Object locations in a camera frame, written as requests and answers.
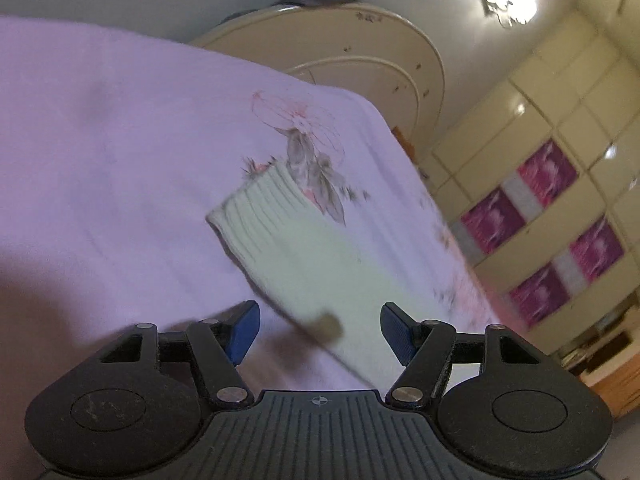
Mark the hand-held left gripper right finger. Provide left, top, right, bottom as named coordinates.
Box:
left=380, top=302, right=548, bottom=411

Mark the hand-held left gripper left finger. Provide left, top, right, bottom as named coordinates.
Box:
left=97, top=301, right=261, bottom=409

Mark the white knit sweater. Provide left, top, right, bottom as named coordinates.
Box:
left=206, top=159, right=431, bottom=391

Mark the pink quilt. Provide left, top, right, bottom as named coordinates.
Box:
left=450, top=260, right=521, bottom=333

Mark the purple wardrobe poster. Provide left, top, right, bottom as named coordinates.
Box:
left=507, top=265, right=571, bottom=328
left=570, top=215, right=626, bottom=283
left=517, top=140, right=580, bottom=206
left=460, top=187, right=527, bottom=255

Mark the floral bed sheet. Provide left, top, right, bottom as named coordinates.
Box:
left=0, top=15, right=506, bottom=461

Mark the wooden furniture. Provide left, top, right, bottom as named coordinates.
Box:
left=560, top=300, right=640, bottom=418

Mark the cream wardrobe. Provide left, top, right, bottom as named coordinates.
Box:
left=430, top=10, right=640, bottom=361

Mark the round cream headboard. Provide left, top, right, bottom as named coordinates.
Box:
left=190, top=4, right=446, bottom=151

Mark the ceiling lamp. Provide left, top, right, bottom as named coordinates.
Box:
left=480, top=0, right=537, bottom=28

